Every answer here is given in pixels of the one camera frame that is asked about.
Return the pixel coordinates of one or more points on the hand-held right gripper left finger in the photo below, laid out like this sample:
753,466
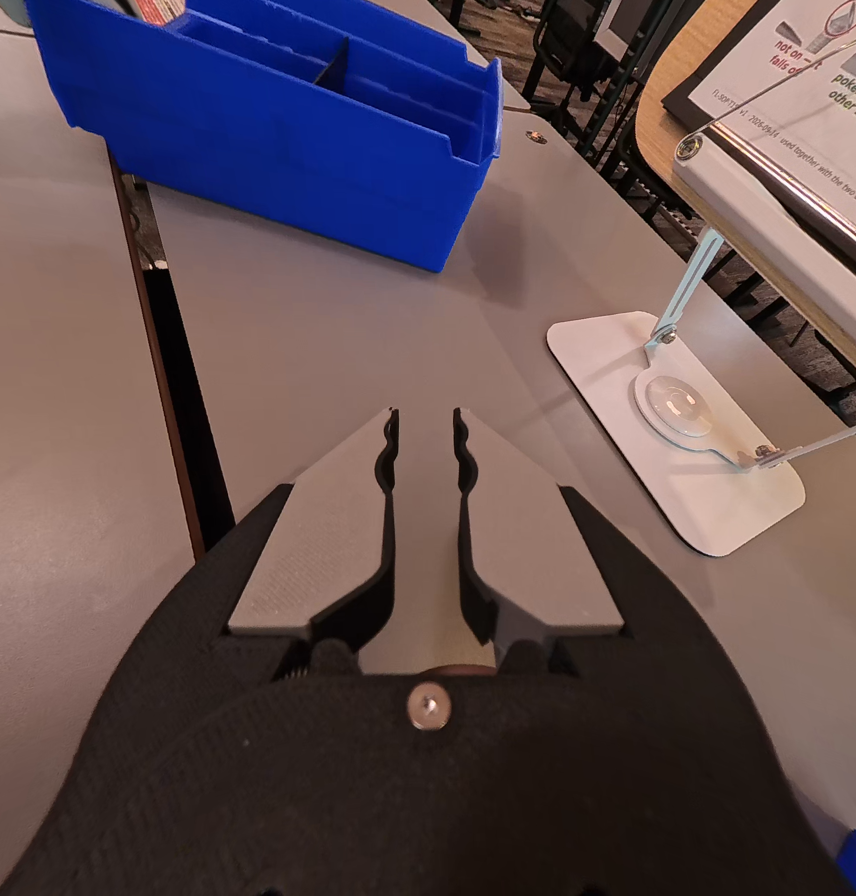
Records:
309,560

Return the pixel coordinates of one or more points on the white document stand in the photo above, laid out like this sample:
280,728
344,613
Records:
610,392

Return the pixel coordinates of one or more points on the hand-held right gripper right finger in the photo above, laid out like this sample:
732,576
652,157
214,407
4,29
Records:
540,560

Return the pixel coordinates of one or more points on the printed instruction sheet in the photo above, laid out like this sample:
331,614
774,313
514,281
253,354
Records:
784,98

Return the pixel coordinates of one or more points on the blue divided plastic bin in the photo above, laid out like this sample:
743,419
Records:
225,140

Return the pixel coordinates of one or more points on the black office chair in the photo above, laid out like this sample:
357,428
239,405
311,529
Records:
568,35

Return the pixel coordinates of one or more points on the black bin divider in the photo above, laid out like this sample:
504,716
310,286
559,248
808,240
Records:
332,63

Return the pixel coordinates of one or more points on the clear bag with red label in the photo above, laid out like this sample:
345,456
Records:
158,10

